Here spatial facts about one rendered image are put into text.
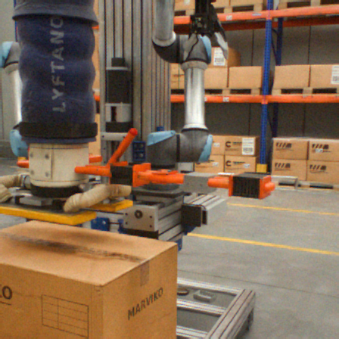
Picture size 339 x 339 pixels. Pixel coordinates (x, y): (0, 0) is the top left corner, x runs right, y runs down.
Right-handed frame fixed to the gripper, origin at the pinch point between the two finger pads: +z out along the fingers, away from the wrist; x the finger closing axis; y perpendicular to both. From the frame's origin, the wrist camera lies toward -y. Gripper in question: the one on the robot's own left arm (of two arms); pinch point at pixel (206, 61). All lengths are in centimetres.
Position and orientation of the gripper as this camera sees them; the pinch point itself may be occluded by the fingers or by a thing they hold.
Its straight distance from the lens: 162.8
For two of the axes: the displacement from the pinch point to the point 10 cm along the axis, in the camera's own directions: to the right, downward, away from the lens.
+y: -4.0, 1.3, -9.1
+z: -0.1, 9.9, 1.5
